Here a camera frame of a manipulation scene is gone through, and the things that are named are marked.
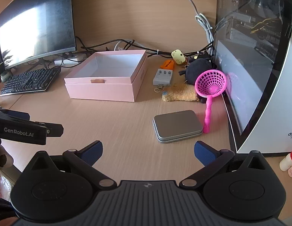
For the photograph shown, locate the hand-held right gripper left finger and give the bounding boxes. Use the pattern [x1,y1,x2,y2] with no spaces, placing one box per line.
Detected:
[28,140,117,190]

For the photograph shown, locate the brown plush pouch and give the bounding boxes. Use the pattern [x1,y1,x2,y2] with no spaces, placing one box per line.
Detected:
[162,85,199,102]

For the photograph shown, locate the bundle of black cables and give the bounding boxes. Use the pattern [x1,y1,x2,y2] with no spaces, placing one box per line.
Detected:
[75,36,215,57]

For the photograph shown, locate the white cable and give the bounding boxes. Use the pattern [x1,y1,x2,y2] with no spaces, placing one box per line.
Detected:
[172,0,215,52]

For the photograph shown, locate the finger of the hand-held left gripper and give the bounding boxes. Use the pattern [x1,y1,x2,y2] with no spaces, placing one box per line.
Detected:
[39,122,64,137]

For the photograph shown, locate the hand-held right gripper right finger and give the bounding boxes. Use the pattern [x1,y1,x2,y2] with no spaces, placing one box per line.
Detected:
[179,141,270,190]

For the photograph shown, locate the black keyboard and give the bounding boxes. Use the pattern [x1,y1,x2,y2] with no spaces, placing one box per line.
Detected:
[0,67,61,96]

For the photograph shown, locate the white switch box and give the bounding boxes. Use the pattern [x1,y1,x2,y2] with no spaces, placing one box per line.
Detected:
[153,68,173,93]

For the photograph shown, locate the pink cardboard box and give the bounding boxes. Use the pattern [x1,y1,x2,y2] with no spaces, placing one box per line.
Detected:
[64,50,147,102]

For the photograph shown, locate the white bottle with red cap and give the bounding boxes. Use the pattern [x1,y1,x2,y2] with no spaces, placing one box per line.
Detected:
[279,151,292,171]

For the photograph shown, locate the grey metal tin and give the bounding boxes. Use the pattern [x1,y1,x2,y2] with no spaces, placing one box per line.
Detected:
[153,110,203,144]

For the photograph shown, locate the black computer monitor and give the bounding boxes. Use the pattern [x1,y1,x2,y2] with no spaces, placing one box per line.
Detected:
[0,0,77,70]

